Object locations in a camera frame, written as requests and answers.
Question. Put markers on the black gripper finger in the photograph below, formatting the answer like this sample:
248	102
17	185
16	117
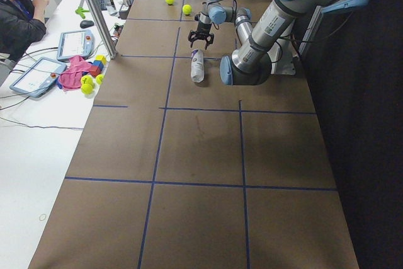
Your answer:
192	37
209	38

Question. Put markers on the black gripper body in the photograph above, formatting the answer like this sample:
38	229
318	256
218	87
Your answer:
202	26

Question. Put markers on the white tennis ball can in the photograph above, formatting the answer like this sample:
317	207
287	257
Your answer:
197	66

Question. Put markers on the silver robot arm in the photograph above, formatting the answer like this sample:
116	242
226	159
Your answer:
250	64

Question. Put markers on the tennis ball near tape cross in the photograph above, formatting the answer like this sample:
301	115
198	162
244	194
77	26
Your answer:
187	9

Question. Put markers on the spare tennis ball on desk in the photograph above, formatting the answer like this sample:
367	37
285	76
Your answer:
99	79

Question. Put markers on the yellow toy cube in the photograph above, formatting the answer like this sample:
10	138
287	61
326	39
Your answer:
100	59

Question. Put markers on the blue toy cube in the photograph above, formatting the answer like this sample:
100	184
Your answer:
99	64

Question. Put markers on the red toy cube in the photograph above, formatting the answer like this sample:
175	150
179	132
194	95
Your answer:
94	70

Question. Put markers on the black computer mouse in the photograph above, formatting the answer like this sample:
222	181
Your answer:
86	24

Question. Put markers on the green plastic toy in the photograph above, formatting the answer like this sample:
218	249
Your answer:
82	12

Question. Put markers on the far teach pendant tablet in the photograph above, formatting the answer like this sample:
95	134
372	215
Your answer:
73	43

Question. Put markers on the teach pendant tablet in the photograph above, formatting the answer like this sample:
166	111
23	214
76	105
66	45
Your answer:
73	43
39	78

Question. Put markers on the pink cloth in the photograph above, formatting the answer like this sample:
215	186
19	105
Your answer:
70	79

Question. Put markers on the near teach pendant tablet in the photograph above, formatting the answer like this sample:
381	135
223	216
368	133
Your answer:
39	78

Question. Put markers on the seated person in dark jacket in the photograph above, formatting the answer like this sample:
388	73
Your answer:
22	23

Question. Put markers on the rubber band on desk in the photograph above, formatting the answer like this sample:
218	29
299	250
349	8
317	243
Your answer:
42	217

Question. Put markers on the white pedestal column with base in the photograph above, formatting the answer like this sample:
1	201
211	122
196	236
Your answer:
281	55

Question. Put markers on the aluminium frame post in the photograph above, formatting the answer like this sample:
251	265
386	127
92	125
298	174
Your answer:
102	28

